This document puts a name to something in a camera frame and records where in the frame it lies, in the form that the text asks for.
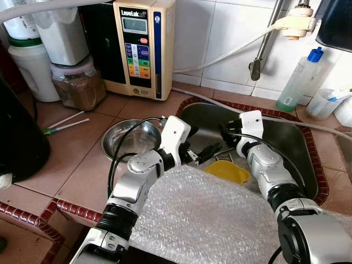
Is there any yellow plastic bowl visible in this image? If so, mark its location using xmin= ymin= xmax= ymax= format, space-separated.
xmin=205 ymin=159 xmax=251 ymax=185

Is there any stainless steel sink basin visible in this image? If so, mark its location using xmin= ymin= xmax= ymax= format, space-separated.
xmin=176 ymin=98 xmax=329 ymax=205

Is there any clear bubble wrap sheet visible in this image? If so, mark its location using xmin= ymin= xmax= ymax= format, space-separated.
xmin=129 ymin=165 xmax=352 ymax=264

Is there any stainless steel bowl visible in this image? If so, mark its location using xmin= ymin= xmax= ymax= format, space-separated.
xmin=101 ymin=118 xmax=163 ymax=163

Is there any clear bottle with blue cap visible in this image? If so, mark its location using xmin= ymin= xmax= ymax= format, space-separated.
xmin=275 ymin=47 xmax=325 ymax=112

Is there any metal faucet pipe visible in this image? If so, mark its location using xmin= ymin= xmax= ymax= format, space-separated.
xmin=247 ymin=0 xmax=290 ymax=82

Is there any clear plastic cup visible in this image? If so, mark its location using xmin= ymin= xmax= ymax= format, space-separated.
xmin=305 ymin=88 xmax=338 ymax=120

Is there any beige water ionizer machine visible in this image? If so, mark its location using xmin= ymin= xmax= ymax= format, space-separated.
xmin=82 ymin=0 xmax=177 ymax=101

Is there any white plastic bottle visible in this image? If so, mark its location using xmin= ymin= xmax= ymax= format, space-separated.
xmin=333 ymin=93 xmax=352 ymax=128

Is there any small steel sink basin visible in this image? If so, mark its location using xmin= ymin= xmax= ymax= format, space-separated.
xmin=333 ymin=129 xmax=352 ymax=177

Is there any thin white stick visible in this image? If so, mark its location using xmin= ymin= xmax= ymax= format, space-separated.
xmin=47 ymin=118 xmax=92 ymax=136
xmin=43 ymin=110 xmax=86 ymax=133

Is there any clear jar with brown contents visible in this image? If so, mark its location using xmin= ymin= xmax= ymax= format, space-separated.
xmin=51 ymin=55 xmax=107 ymax=112

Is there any beige faucet diverter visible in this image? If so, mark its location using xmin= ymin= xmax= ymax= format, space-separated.
xmin=272 ymin=3 xmax=320 ymax=40

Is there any dark hanging pan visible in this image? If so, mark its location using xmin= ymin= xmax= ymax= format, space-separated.
xmin=315 ymin=0 xmax=352 ymax=53

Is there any plain white canister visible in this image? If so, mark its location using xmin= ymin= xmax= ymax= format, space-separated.
xmin=30 ymin=0 xmax=90 ymax=67

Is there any black round appliance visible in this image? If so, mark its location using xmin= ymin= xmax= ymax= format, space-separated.
xmin=0 ymin=74 xmax=51 ymax=183

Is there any white canister with green band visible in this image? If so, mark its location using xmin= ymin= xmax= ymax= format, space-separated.
xmin=8 ymin=0 xmax=61 ymax=102

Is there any small white knob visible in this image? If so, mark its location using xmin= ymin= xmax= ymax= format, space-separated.
xmin=0 ymin=173 xmax=13 ymax=190

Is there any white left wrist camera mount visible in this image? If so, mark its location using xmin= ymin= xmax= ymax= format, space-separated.
xmin=159 ymin=115 xmax=192 ymax=166

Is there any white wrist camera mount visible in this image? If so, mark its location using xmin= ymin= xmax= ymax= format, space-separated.
xmin=236 ymin=110 xmax=265 ymax=158
xmin=159 ymin=115 xmax=192 ymax=166

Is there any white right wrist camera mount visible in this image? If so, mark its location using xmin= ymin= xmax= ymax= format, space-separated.
xmin=236 ymin=110 xmax=265 ymax=158

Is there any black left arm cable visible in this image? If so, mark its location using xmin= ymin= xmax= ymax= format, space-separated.
xmin=107 ymin=117 xmax=167 ymax=199

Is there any white water hose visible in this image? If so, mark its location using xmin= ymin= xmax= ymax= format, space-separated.
xmin=173 ymin=22 xmax=287 ymax=75

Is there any flexible grey metal hose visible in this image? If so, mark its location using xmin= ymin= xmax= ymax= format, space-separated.
xmin=0 ymin=0 xmax=111 ymax=23

